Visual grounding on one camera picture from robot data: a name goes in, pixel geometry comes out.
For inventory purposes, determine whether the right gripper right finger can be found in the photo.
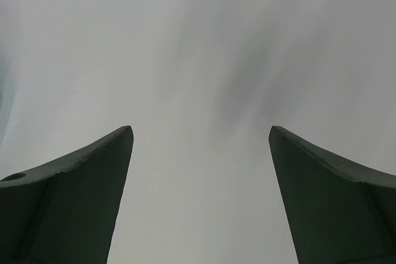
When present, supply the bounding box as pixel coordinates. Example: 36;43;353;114
269;126;395;264

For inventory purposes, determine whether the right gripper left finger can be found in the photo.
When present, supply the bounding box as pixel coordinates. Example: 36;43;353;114
1;126;134;263

